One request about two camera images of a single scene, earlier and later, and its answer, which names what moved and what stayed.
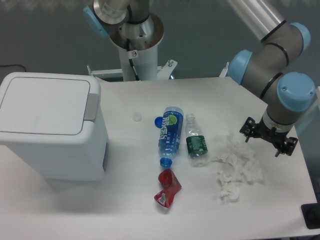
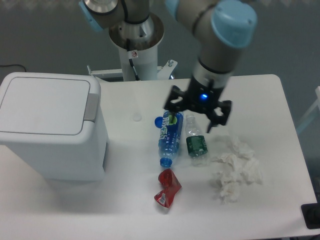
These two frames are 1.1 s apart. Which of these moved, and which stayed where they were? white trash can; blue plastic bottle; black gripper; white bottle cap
Moved: black gripper
Stayed: blue plastic bottle; white bottle cap; white trash can
